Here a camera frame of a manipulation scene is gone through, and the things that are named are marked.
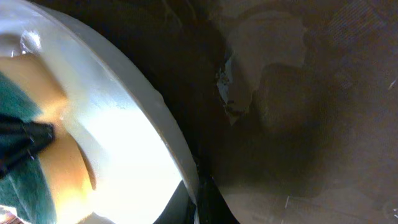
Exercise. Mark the grey plate yellow stain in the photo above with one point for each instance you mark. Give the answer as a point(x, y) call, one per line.
point(134, 151)

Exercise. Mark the green yellow sponge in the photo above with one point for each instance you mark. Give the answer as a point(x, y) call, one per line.
point(44, 178)

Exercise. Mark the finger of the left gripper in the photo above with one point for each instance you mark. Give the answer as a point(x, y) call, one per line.
point(21, 141)

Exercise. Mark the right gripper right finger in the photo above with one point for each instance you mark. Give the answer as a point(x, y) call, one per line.
point(212, 208)

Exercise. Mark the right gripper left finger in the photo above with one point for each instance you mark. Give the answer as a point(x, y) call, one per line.
point(180, 208)

